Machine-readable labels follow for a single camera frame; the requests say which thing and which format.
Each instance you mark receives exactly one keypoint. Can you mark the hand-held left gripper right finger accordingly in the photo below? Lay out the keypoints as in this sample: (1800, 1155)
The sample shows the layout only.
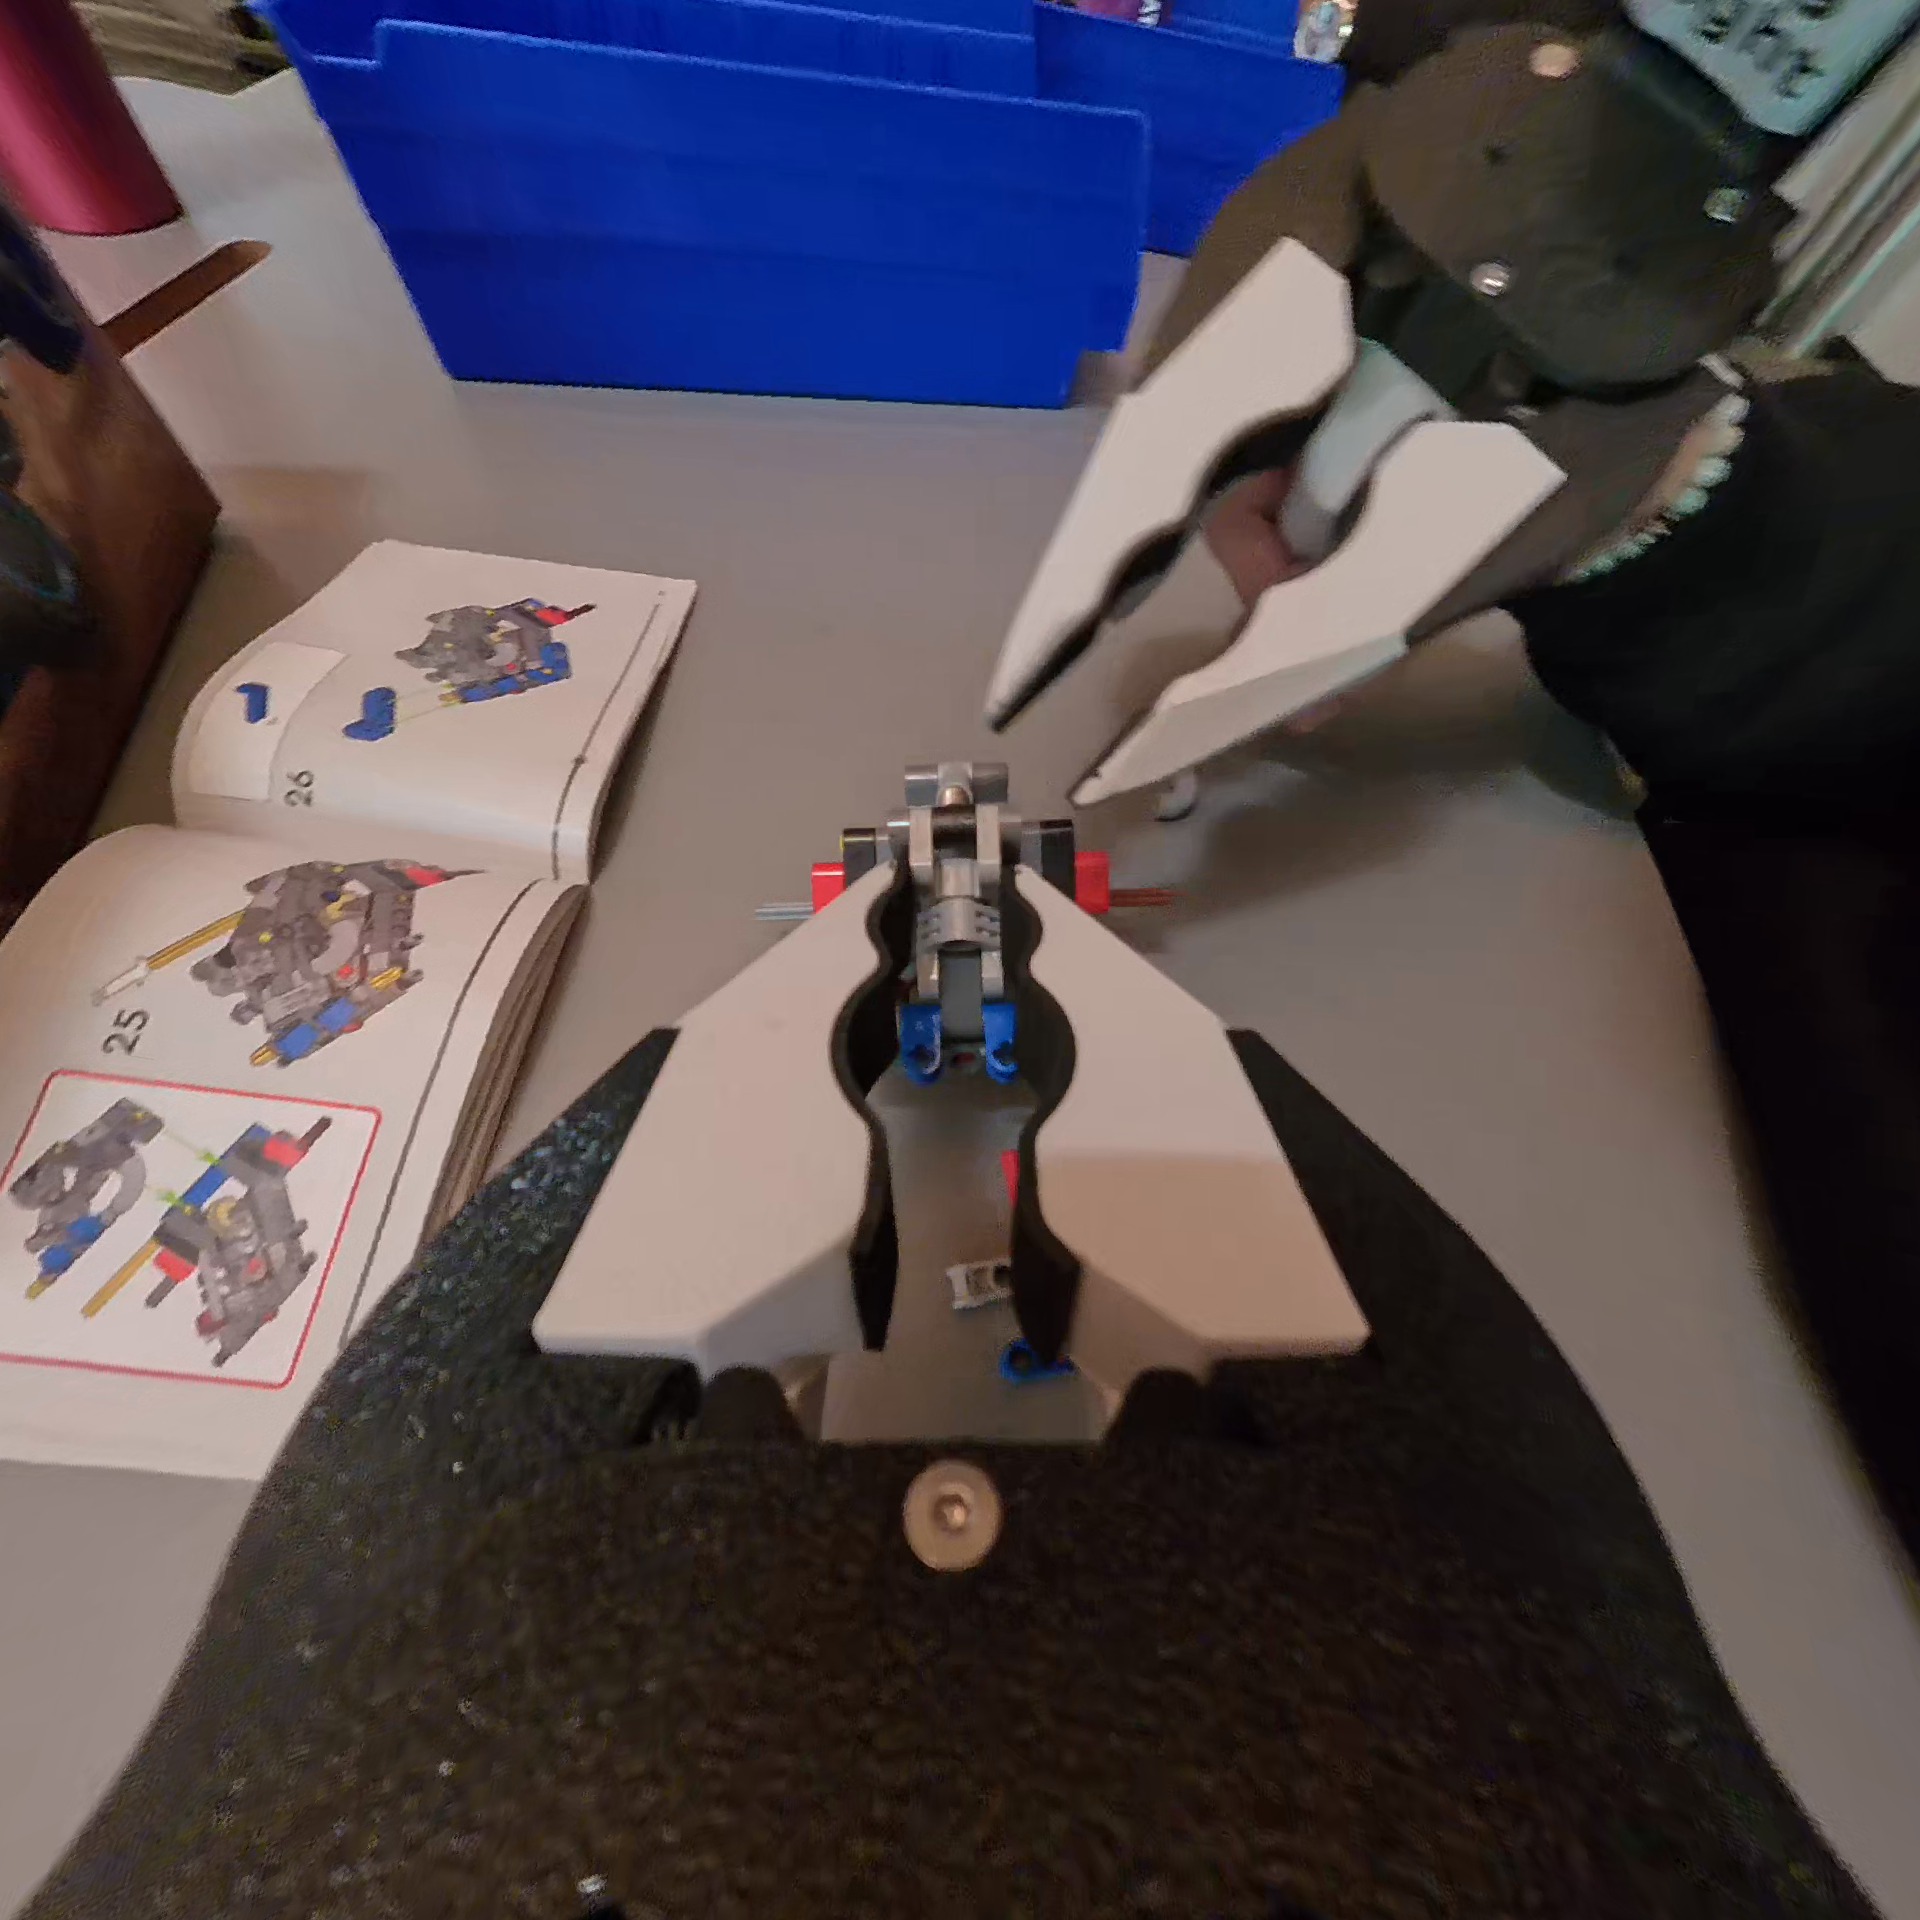
(1201, 1201)

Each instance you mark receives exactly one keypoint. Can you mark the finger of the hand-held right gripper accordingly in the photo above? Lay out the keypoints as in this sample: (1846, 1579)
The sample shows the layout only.
(1350, 600)
(1184, 450)

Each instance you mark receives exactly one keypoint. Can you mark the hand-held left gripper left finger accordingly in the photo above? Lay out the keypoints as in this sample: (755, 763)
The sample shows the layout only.
(704, 1201)

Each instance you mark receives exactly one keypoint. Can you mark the grey and blue lego model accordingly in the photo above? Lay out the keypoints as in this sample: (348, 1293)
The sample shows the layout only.
(954, 931)

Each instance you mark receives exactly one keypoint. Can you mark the person's right forearm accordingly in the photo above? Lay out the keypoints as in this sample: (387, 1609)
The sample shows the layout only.
(1740, 600)

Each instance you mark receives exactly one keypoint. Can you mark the open lego instruction booklet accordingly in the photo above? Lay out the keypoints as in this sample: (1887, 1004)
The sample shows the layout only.
(346, 901)

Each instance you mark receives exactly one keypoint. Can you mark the lego set cardboard box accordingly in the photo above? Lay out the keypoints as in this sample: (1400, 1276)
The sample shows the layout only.
(76, 524)

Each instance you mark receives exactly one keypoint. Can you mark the person's right hand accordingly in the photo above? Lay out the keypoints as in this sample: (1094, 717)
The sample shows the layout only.
(1252, 532)

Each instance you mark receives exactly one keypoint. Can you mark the blue plastic bin with tag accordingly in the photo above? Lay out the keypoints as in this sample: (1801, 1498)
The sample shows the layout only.
(1201, 120)

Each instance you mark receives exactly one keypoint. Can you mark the stacked blue plastic bins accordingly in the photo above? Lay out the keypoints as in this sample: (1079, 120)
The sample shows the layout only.
(750, 210)

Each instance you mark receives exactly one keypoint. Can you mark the magenta cylinder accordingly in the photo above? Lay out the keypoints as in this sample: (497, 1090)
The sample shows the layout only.
(76, 105)

